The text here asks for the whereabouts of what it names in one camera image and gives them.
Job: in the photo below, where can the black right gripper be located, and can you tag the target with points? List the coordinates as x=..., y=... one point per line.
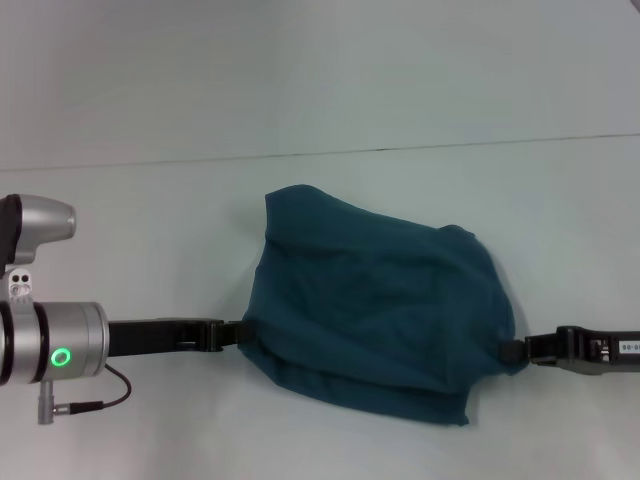
x=595, y=350

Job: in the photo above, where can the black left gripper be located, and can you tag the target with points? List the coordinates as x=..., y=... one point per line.
x=160, y=337

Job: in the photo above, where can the teal t-shirt with FREE print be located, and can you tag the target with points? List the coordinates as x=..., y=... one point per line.
x=380, y=310

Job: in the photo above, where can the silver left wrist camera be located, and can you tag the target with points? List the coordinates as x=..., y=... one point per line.
x=35, y=230

